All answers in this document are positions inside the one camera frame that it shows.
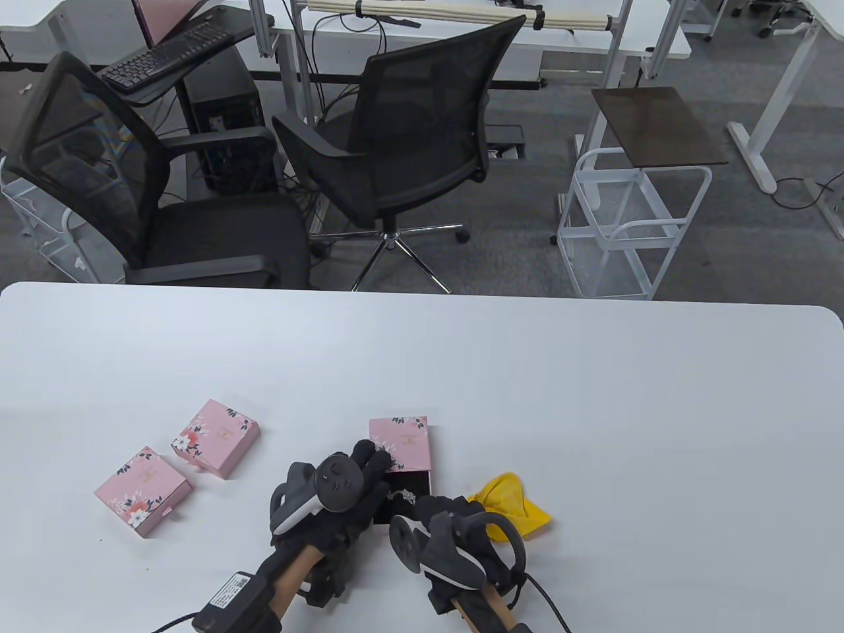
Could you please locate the white wire cart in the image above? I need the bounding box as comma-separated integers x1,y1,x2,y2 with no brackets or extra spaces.
0,157,127,286
553,146,714,301

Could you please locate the person's right hand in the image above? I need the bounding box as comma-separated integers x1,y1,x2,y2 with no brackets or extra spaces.
413,495,526,598

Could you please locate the black floor cable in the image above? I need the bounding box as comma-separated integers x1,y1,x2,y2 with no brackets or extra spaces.
771,175,837,210

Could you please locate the yellow cleaning cloth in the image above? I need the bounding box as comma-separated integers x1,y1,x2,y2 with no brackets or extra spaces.
469,471,553,543

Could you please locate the floor power box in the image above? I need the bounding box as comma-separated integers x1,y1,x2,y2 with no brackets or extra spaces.
487,125,528,160

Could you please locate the grey hand controller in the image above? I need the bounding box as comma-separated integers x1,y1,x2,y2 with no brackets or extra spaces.
270,452,367,536
389,511,528,591

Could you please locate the white desk with angled leg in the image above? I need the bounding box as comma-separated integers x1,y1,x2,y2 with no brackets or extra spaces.
727,0,844,241

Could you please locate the brown board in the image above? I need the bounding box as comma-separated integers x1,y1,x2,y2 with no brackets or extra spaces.
591,86,731,168

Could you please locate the person's right forearm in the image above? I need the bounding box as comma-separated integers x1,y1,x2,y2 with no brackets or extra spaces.
455,587,514,633

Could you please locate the pink floral jewelry box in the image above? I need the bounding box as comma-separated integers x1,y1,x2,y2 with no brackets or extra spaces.
369,417,434,473
171,399,260,477
94,446,193,539

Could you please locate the black computer tower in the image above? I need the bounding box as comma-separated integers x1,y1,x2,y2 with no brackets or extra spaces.
182,47,279,196

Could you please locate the person's left hand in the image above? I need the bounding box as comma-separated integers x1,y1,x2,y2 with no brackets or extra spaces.
272,440,391,560

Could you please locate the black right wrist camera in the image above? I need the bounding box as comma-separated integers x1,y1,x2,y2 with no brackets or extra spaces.
429,580,464,615

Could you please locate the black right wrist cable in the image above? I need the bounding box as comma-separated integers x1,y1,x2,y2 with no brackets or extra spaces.
523,572,571,633

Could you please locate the black mesh office chair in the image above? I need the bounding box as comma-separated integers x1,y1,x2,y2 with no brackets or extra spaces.
2,51,312,289

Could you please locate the black chair with chrome base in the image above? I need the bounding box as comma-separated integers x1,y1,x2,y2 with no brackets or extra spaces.
272,15,528,294

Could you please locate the black keyboard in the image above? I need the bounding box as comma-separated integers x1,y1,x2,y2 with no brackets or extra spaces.
99,23,237,92

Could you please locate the person's left forearm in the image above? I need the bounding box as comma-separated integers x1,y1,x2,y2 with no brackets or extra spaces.
270,547,327,622

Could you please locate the pink jewelry box drawer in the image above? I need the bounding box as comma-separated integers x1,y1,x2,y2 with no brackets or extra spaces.
373,471,435,526

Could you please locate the black left forearm module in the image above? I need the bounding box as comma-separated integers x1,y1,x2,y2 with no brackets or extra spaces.
193,570,282,633

